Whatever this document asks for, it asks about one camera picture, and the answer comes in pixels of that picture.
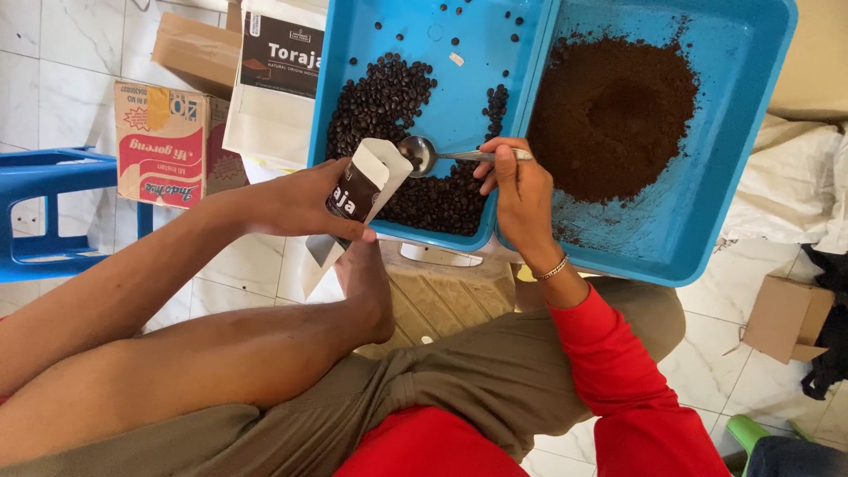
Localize black cloth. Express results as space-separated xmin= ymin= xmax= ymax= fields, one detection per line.
xmin=800 ymin=244 xmax=848 ymax=401

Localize silver bead bracelet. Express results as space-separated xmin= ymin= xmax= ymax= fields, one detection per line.
xmin=532 ymin=254 xmax=571 ymax=282

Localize red long-sleeve shirt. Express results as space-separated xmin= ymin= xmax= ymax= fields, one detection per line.
xmin=331 ymin=281 xmax=733 ymax=477

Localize blue tray with beans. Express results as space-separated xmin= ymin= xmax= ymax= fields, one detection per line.
xmin=307 ymin=0 xmax=554 ymax=254

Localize blue tray with ground coffee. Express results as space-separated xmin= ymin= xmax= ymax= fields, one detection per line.
xmin=496 ymin=0 xmax=799 ymax=288

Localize white woven sack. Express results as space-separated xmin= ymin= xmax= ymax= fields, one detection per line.
xmin=719 ymin=113 xmax=848 ymax=256

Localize person's bare leg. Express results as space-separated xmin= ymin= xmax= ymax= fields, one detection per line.
xmin=0 ymin=240 xmax=397 ymax=468

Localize white base under trays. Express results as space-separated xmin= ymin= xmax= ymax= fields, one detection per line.
xmin=399 ymin=242 xmax=483 ymax=268

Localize olive shorts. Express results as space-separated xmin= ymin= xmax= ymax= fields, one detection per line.
xmin=0 ymin=277 xmax=686 ymax=477

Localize small open cardboard box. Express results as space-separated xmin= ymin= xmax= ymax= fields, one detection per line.
xmin=741 ymin=275 xmax=836 ymax=365

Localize beige plastic stool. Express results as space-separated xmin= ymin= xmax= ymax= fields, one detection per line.
xmin=354 ymin=242 xmax=519 ymax=360

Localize blue plastic stool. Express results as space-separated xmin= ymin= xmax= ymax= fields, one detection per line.
xmin=0 ymin=147 xmax=155 ymax=284

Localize metal spoon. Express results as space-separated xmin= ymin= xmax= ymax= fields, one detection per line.
xmin=396 ymin=135 xmax=534 ymax=178

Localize heap of ground coffee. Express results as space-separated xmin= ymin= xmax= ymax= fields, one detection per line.
xmin=526 ymin=32 xmax=702 ymax=205

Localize person's right hand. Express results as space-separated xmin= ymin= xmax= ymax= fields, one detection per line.
xmin=473 ymin=137 xmax=554 ymax=269

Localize dark blue fabric item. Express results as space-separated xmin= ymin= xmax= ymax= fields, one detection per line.
xmin=747 ymin=436 xmax=848 ymax=477

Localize red white noodle carton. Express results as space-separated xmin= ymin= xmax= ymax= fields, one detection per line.
xmin=114 ymin=81 xmax=249 ymax=210

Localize stack of white coffee pouches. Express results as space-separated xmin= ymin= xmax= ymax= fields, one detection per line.
xmin=222 ymin=0 xmax=329 ymax=172

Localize white brown-label coffee pouch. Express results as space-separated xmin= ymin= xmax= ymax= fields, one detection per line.
xmin=299 ymin=137 xmax=414 ymax=300

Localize green plastic object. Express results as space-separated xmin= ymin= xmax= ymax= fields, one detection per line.
xmin=725 ymin=414 xmax=817 ymax=477

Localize person's left hand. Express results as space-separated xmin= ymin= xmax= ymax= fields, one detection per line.
xmin=242 ymin=158 xmax=377 ymax=243

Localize pile of roasted coffee beans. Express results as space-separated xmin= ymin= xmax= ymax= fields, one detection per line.
xmin=325 ymin=0 xmax=526 ymax=237

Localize plain brown cardboard box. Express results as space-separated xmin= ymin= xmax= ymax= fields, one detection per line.
xmin=151 ymin=11 xmax=243 ymax=100

